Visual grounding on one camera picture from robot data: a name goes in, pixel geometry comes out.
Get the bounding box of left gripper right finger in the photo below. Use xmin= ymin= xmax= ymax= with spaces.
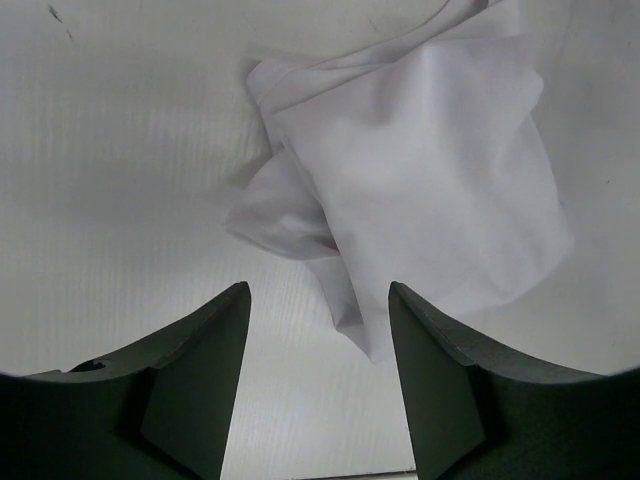
xmin=388 ymin=282 xmax=639 ymax=479

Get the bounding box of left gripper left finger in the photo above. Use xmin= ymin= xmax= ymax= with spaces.
xmin=1 ymin=282 xmax=250 ymax=479

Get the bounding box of white t shirt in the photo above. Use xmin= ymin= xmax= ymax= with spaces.
xmin=226 ymin=1 xmax=573 ymax=362

